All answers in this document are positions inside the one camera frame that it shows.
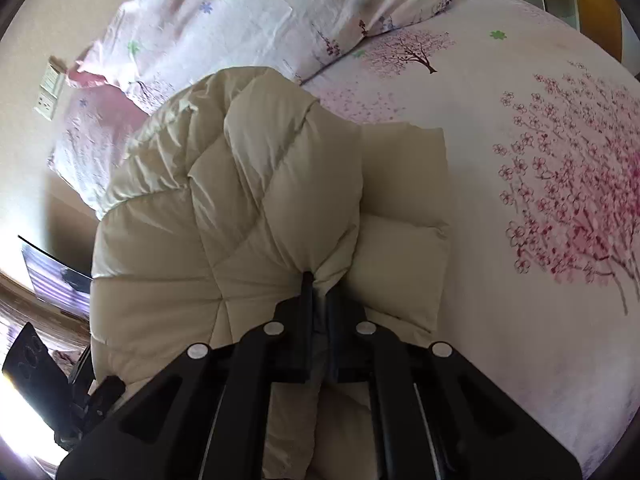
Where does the cream quilted down jacket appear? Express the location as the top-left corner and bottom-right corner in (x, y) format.
(89, 65), (452, 480)

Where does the black flat television screen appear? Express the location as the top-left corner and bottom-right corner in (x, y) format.
(18, 236), (91, 321)

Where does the floral pink bed sheet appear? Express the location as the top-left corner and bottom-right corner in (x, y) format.
(306, 0), (639, 476)

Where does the lower pink floral pillow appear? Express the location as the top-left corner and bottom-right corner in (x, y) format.
(48, 84), (148, 218)

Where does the pink floral pillow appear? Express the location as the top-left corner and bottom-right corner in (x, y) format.
(48, 84), (148, 218)
(67, 0), (451, 114)

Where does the upper pink floral pillow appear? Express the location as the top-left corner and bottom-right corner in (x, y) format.
(67, 0), (451, 114)

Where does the white wall switch plate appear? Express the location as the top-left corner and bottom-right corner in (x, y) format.
(34, 58), (66, 122)

